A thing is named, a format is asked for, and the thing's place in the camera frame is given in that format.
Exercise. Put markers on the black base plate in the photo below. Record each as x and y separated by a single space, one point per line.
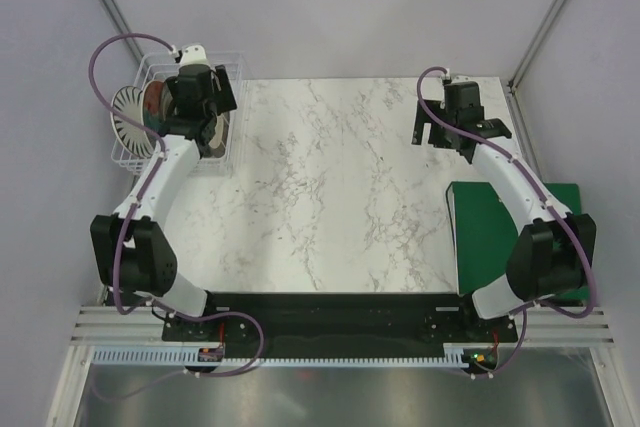
340 325

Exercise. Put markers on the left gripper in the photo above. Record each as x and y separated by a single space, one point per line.
224 97

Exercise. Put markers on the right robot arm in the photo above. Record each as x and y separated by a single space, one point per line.
551 261

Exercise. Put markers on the white cable duct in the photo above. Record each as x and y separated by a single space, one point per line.
202 357

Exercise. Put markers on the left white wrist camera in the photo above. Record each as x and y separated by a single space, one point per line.
190 55

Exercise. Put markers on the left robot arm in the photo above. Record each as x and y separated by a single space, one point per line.
133 254

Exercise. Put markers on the white black radial plate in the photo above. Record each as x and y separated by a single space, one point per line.
127 101

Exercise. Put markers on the red plate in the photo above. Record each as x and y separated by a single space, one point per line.
156 100

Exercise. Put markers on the brown rim cream plate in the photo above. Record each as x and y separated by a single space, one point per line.
217 147

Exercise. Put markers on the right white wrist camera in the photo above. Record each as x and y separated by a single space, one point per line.
457 78

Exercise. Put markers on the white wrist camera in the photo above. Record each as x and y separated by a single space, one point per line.
190 55
457 78

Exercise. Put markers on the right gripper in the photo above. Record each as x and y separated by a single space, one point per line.
435 138

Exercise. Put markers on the white wire dish rack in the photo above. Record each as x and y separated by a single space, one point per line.
158 65

